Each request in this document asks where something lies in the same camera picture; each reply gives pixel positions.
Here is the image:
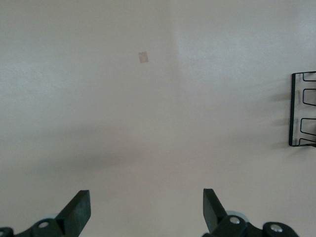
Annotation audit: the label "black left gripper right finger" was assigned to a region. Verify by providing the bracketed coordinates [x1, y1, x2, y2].
[202, 188, 301, 237]

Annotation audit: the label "small brown tape patch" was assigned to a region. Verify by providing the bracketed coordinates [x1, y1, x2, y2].
[137, 51, 149, 64]

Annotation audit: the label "black wire cup holder rack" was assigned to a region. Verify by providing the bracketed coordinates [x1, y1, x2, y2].
[288, 71, 316, 149]

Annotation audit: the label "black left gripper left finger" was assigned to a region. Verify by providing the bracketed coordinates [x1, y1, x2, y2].
[0, 190, 91, 237]

